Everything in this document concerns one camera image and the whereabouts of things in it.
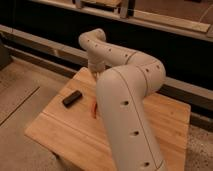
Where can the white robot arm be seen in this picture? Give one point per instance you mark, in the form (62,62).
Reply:
(125,77)

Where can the black rectangular block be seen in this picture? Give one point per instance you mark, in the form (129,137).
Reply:
(69,100)

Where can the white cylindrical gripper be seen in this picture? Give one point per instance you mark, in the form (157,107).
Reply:
(96,65)

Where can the metal window frame post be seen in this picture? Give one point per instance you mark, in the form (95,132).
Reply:
(127,8)

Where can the orange red marker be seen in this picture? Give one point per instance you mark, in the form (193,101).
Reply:
(94,110)

